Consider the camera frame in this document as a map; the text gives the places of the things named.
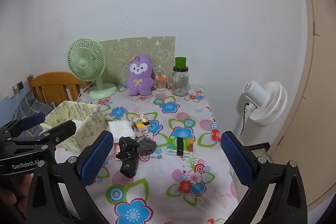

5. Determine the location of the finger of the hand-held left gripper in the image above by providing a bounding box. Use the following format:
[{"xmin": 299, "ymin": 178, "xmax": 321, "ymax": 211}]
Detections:
[
  {"xmin": 0, "ymin": 112, "xmax": 46, "ymax": 135},
  {"xmin": 5, "ymin": 120, "xmax": 77, "ymax": 147}
]

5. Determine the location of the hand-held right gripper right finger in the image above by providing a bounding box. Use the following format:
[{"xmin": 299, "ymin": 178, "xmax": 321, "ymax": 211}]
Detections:
[{"xmin": 221, "ymin": 131, "xmax": 308, "ymax": 224}]

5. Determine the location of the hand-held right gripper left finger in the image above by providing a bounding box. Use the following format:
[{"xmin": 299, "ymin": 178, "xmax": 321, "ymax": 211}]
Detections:
[{"xmin": 26, "ymin": 130, "xmax": 114, "ymax": 224}]

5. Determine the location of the cream printed storage box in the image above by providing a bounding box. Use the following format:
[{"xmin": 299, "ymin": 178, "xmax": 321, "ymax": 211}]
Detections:
[{"xmin": 40, "ymin": 101, "xmax": 108, "ymax": 153}]

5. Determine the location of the black plastic bag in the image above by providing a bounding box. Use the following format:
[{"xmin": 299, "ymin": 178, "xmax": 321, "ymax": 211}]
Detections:
[{"xmin": 115, "ymin": 136, "xmax": 141, "ymax": 178}]

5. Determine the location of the white cotton pad pack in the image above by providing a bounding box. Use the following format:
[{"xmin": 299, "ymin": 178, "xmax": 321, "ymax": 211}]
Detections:
[{"xmin": 108, "ymin": 120, "xmax": 134, "ymax": 138}]

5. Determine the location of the green tissue pack black band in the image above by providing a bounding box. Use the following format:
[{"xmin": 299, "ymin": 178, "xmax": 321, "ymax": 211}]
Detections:
[{"xmin": 167, "ymin": 135, "xmax": 194, "ymax": 156}]

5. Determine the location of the grey cloth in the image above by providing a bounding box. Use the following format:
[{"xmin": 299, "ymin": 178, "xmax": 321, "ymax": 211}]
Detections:
[{"xmin": 135, "ymin": 135, "xmax": 156, "ymax": 156}]

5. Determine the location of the yellow cartoon tissue packet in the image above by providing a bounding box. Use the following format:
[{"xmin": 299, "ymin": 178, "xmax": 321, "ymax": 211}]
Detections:
[{"xmin": 131, "ymin": 113, "xmax": 153, "ymax": 131}]

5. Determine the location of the person's left hand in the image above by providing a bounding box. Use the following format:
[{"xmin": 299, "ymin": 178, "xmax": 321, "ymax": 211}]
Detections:
[{"xmin": 0, "ymin": 174, "xmax": 33, "ymax": 214}]

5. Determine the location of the blue plaid bedding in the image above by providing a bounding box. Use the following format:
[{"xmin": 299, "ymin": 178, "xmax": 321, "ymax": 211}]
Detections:
[{"xmin": 0, "ymin": 94, "xmax": 57, "ymax": 135}]

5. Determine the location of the black metal rack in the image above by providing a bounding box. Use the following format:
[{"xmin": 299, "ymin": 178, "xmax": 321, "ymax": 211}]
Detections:
[{"xmin": 244, "ymin": 142, "xmax": 271, "ymax": 161}]

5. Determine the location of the white floor fan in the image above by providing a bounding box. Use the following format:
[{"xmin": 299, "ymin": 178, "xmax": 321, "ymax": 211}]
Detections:
[{"xmin": 242, "ymin": 79, "xmax": 288, "ymax": 127}]

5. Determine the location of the floral tablecloth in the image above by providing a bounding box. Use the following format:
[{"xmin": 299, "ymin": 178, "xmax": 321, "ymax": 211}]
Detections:
[{"xmin": 56, "ymin": 84, "xmax": 244, "ymax": 224}]

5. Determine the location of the green desk fan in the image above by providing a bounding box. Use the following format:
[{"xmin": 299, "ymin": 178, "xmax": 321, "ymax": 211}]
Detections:
[{"xmin": 67, "ymin": 38, "xmax": 118, "ymax": 100}]

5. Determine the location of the purple plush toy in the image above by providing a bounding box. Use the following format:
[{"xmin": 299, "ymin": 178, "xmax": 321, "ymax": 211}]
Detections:
[{"xmin": 127, "ymin": 54, "xmax": 155, "ymax": 96}]

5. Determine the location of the green printed board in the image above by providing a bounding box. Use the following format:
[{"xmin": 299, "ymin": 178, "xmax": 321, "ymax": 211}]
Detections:
[{"xmin": 99, "ymin": 35, "xmax": 176, "ymax": 86}]

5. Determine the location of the beige door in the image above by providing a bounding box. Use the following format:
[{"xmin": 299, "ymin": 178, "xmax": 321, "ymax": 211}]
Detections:
[{"xmin": 268, "ymin": 0, "xmax": 336, "ymax": 211}]

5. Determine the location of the glass mug jar black lid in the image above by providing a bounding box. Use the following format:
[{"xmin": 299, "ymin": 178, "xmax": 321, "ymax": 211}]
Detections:
[{"xmin": 169, "ymin": 66, "xmax": 190, "ymax": 97}]

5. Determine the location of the cotton swab container orange lid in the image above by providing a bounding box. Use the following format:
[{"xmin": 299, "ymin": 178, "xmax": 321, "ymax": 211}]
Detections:
[{"xmin": 155, "ymin": 73, "xmax": 168, "ymax": 91}]

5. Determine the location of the black fan cable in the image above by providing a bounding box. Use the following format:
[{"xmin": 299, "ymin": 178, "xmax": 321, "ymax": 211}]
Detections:
[{"xmin": 240, "ymin": 102, "xmax": 250, "ymax": 136}]

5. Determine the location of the pale desk fan cable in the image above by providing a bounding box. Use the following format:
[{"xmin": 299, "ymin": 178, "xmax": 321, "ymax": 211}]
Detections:
[{"xmin": 78, "ymin": 80, "xmax": 95, "ymax": 95}]

